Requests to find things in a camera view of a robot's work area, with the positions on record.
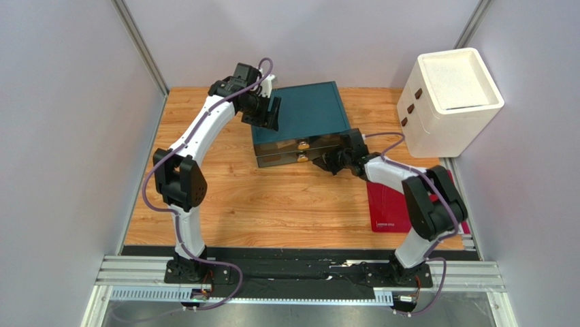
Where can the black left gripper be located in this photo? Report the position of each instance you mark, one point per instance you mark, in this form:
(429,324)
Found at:
(266,119)

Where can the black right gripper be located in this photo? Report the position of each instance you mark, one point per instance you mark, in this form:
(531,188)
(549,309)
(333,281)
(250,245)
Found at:
(334,161)

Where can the clear drawer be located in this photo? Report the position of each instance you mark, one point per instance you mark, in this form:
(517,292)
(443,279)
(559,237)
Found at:
(279,159)

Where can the teal drawer organizer box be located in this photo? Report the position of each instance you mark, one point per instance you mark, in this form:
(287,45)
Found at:
(311,116)

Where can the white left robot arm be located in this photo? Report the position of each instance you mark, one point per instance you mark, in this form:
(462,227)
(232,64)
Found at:
(177,171)

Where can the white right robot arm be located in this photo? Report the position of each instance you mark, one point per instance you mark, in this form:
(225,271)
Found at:
(414,250)

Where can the red mirror case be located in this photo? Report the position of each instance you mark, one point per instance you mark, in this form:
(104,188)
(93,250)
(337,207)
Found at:
(389,208)

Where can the white foam drawer cabinet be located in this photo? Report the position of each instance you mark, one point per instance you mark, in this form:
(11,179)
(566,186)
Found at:
(449,98)

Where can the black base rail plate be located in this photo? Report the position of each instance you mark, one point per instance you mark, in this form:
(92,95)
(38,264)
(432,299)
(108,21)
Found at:
(365,273)

